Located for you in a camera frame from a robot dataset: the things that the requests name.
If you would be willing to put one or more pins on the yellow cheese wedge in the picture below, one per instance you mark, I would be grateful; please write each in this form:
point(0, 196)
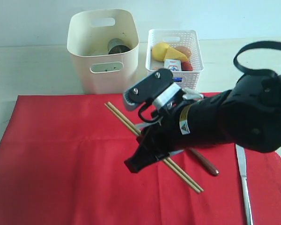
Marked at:
point(173, 54)

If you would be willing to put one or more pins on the yellow lemon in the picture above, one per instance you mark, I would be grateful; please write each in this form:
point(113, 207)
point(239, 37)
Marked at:
point(159, 50)

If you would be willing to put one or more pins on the silver table knife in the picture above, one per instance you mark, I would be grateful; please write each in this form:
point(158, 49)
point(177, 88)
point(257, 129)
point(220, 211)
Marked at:
point(241, 159)

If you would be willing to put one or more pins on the stainless steel cup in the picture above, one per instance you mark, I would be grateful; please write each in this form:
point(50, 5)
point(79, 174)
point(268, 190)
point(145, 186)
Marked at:
point(116, 46)

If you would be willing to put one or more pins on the cream plastic bin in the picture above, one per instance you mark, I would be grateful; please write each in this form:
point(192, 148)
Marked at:
point(87, 42)

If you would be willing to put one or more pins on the white perforated plastic basket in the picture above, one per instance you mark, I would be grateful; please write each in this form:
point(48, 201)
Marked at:
point(185, 41)

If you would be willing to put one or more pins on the red sausage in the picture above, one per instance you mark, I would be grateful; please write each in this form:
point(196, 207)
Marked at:
point(186, 66)

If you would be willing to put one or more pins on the brown egg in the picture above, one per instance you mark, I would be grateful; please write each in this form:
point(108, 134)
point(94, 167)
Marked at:
point(185, 50)

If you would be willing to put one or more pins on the dark wooden spoon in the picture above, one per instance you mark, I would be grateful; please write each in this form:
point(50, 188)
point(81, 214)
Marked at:
point(208, 166)

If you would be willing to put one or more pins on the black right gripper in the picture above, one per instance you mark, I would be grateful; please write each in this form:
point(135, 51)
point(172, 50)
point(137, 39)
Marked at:
point(194, 124)

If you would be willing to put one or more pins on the small milk carton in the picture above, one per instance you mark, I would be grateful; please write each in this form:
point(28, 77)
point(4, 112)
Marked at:
point(175, 67)

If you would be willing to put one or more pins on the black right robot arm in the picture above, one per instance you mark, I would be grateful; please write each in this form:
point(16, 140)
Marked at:
point(248, 115)

